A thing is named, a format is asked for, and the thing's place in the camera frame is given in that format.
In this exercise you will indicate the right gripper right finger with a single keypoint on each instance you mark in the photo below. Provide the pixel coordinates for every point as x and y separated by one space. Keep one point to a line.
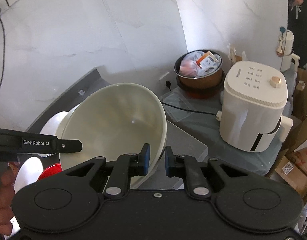
189 170

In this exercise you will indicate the large cream ceramic bowl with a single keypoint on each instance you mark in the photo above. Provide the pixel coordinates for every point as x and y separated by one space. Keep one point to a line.
116 120

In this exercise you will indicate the clear plastic tray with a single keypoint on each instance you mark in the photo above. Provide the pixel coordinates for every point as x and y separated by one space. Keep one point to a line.
176 106

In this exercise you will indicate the white plate lower left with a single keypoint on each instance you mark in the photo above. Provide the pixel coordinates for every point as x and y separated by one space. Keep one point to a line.
28 173

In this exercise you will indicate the red bowl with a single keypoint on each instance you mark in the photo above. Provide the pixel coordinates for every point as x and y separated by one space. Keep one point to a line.
50 171

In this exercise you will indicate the person's left hand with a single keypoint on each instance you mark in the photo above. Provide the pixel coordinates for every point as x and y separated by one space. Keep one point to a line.
6 195

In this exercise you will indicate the cream kettle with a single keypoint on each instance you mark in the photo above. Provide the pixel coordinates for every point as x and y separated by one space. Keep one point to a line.
285 50

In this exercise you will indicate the cream air fryer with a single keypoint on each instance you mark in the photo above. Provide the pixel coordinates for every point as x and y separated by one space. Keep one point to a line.
252 107

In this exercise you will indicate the small white bracket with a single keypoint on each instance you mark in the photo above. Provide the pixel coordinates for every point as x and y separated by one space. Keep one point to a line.
81 92

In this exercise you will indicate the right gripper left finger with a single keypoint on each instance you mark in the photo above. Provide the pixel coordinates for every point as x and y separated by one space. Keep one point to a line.
126 167

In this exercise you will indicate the brown pot with bags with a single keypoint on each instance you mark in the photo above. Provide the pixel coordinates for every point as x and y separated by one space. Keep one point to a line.
199 73

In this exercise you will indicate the cardboard box with labels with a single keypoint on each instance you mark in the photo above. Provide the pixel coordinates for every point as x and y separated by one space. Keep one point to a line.
292 169

